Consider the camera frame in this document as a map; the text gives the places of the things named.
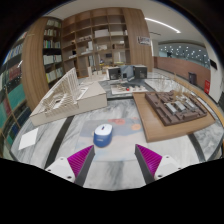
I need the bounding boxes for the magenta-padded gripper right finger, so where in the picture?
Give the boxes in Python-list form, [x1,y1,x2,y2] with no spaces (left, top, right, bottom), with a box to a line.
[134,143,183,185]

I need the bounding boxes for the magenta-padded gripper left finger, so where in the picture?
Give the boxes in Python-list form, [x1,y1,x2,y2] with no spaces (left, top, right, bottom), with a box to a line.
[44,144,96,188]

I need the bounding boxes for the blue and white computer mouse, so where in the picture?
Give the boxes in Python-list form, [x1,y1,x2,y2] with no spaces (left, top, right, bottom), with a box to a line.
[92,123,114,148]

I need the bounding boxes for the pale printed mouse pad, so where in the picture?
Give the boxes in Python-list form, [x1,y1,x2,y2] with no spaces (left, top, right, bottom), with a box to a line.
[74,117,149,163]

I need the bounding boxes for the brown model on wooden board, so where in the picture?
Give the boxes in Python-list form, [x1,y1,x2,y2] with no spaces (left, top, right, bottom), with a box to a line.
[132,89,217,144]

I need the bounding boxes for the white paper sheet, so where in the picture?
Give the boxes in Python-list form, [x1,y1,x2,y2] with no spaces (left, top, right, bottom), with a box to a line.
[18,127,40,151]

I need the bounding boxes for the white architectural building model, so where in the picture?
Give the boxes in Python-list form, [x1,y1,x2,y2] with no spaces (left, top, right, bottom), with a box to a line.
[29,67,108,127]

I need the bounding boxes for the white board with small models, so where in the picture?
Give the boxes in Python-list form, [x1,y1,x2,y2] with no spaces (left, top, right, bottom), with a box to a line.
[109,83,149,96]

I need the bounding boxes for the dark grey box model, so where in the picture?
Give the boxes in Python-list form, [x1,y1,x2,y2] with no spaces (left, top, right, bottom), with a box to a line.
[107,66,122,80]
[132,64,148,80]

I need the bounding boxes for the black bin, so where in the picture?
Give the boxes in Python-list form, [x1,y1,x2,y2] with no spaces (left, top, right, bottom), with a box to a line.
[188,72,198,85]

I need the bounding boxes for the red box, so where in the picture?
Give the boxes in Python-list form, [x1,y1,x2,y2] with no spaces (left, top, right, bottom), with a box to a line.
[203,79,212,95]

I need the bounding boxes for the dark bookshelf with white books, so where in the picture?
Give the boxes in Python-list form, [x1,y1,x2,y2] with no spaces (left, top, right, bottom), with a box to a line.
[42,18,65,84]

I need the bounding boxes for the far ceiling spot lights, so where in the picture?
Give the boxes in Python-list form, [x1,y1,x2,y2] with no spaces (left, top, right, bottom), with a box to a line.
[159,44,209,59]

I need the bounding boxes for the open wooden shelf unit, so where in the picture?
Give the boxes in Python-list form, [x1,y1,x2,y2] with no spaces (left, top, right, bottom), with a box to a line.
[61,7,132,78]

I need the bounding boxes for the long ceiling light strip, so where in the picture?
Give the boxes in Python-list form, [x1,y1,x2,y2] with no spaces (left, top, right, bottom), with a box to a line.
[144,17,182,34]

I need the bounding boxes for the small wall sign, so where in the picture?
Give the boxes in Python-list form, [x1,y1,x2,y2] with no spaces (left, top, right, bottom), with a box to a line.
[137,35,152,46]

